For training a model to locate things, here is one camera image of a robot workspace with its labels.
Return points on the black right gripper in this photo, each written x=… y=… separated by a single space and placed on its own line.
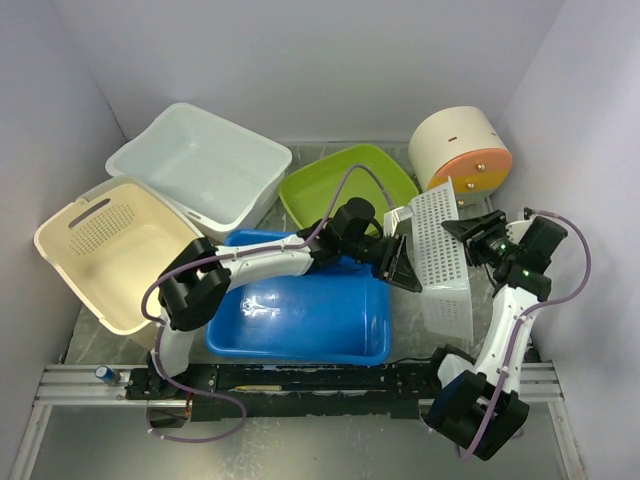
x=466 y=229

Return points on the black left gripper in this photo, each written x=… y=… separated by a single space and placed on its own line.
x=398 y=268

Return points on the white perforated plastic basket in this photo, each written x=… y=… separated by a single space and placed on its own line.
x=440 y=264

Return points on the blue plastic tub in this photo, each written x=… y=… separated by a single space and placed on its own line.
x=337 y=314

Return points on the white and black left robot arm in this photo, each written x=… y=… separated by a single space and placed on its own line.
x=191 y=290

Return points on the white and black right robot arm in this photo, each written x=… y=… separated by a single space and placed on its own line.
x=477 y=404

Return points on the cream cylinder with orange lid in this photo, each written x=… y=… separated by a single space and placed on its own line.
x=460 y=145

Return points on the green plastic tray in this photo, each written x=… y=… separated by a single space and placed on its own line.
x=364 y=171

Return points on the large white plastic tub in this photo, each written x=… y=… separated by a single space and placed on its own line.
x=220 y=175

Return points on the yellow pencil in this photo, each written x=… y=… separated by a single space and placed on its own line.
x=259 y=388

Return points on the cream perforated laundry basket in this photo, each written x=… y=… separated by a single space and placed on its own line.
x=110 y=244

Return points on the blue capacitor cylinder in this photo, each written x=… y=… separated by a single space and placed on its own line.
x=108 y=375

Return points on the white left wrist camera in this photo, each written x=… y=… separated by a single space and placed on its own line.
x=393 y=218

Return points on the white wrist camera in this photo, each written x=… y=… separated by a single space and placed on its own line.
x=393 y=218
x=516 y=230

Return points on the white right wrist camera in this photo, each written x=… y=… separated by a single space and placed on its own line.
x=516 y=230

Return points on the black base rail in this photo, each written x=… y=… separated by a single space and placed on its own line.
x=393 y=390

